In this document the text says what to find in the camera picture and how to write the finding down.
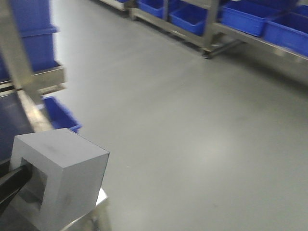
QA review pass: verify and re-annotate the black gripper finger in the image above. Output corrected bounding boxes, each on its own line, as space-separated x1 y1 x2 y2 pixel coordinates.
0 166 32 214

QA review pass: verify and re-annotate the gray hollow square base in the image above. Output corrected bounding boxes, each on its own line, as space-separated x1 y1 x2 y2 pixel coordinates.
10 128 109 231

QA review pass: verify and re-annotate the blue bin under table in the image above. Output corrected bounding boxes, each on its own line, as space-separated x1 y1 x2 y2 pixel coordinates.
43 96 82 133

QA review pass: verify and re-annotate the blue stacked bin right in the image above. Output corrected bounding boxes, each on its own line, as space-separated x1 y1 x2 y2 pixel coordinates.
10 0 57 72

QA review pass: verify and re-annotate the blue bin on cart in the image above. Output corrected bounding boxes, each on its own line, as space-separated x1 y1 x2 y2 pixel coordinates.
263 13 308 56
221 0 287 37
169 4 207 36
137 0 164 19

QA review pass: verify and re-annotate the stainless steel shelf cart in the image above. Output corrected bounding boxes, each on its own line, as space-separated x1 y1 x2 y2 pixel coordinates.
102 0 308 64

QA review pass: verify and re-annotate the stainless steel rack frame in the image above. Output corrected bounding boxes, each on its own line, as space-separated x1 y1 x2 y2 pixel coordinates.
0 0 65 132

